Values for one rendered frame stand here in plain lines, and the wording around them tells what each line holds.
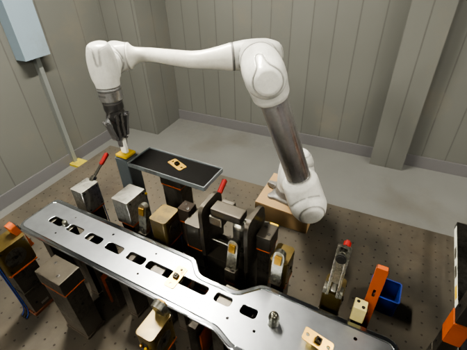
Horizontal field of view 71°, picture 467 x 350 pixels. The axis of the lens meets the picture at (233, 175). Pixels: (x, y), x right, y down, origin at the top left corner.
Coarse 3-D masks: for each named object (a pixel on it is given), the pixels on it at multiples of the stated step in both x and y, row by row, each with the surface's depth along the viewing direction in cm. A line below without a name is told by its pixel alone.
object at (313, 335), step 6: (306, 330) 89; (312, 330) 89; (306, 336) 87; (312, 336) 88; (318, 336) 87; (312, 342) 86; (318, 342) 86; (324, 342) 87; (330, 342) 87; (318, 348) 86; (324, 348) 86; (330, 348) 86
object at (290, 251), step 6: (282, 246) 107; (288, 246) 107; (288, 252) 104; (270, 258) 103; (288, 258) 102; (270, 264) 104; (288, 264) 102; (270, 270) 105; (288, 270) 105; (282, 276) 104; (288, 276) 109; (282, 282) 106; (276, 288) 111; (282, 288) 109
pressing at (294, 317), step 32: (32, 224) 128; (96, 224) 127; (96, 256) 114; (160, 256) 113; (160, 288) 103; (224, 288) 102; (256, 288) 102; (224, 320) 94; (256, 320) 94; (288, 320) 93; (320, 320) 93
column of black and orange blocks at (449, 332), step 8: (464, 296) 78; (464, 304) 77; (456, 312) 80; (464, 312) 76; (448, 320) 84; (456, 320) 79; (464, 320) 78; (448, 328) 82; (456, 328) 80; (464, 328) 79; (440, 336) 87; (448, 336) 82; (456, 336) 81; (464, 336) 80; (432, 344) 92; (440, 344) 86; (448, 344) 84; (456, 344) 83
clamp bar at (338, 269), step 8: (344, 248) 87; (336, 256) 85; (344, 256) 84; (336, 264) 90; (344, 264) 88; (336, 272) 91; (344, 272) 89; (336, 280) 92; (328, 288) 94; (336, 296) 93
